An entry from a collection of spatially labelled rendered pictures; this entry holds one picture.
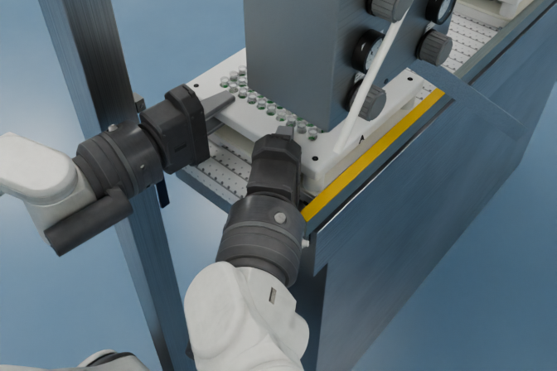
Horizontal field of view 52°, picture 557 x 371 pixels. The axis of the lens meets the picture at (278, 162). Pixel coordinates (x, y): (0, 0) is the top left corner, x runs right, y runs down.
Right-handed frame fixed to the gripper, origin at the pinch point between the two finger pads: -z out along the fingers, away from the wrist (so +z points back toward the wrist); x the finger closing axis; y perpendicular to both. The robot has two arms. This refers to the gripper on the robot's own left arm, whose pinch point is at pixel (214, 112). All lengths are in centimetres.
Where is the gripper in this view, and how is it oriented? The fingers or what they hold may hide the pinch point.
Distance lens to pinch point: 78.1
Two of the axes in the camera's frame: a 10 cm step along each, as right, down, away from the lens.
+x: 0.1, 6.9, 7.3
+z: -7.6, 4.8, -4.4
